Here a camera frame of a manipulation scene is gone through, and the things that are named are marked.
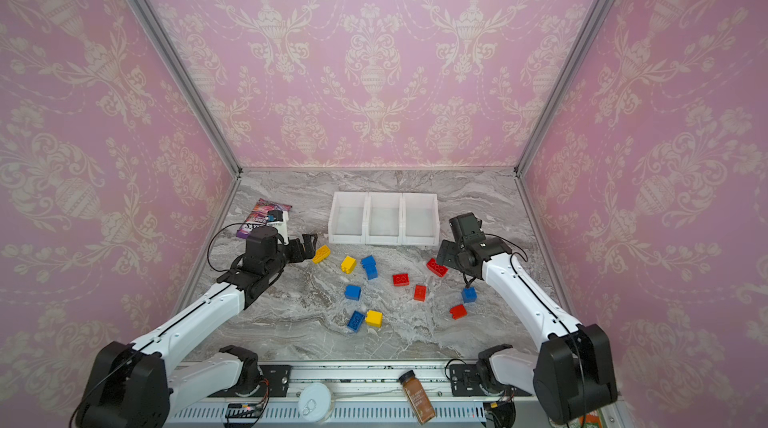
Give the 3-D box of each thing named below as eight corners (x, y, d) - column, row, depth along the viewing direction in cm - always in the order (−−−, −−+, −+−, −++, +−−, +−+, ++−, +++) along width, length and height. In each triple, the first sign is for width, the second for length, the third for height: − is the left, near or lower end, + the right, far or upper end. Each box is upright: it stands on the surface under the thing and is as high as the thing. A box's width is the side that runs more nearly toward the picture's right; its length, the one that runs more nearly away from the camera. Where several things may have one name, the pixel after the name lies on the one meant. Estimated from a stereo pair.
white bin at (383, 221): (365, 247, 101) (364, 235, 95) (368, 204, 113) (367, 192, 107) (403, 247, 101) (403, 235, 95) (401, 204, 113) (402, 192, 107)
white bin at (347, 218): (330, 246, 101) (326, 233, 95) (336, 205, 112) (333, 192, 106) (365, 246, 101) (364, 233, 95) (368, 205, 112) (367, 192, 106)
